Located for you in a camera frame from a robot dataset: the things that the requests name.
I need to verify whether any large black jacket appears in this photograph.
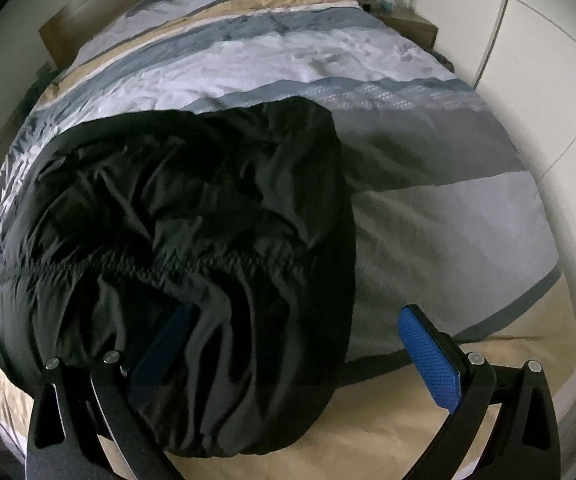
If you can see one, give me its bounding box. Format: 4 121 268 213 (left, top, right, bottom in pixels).
0 96 356 458

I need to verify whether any striped grey beige duvet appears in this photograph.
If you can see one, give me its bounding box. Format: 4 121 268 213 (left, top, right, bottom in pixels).
0 0 576 479

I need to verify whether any white wardrobe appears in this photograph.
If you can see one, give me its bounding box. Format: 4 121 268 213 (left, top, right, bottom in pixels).
413 0 576 316

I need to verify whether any wooden nightstand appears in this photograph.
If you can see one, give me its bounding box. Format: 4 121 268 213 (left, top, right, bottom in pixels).
369 8 439 49

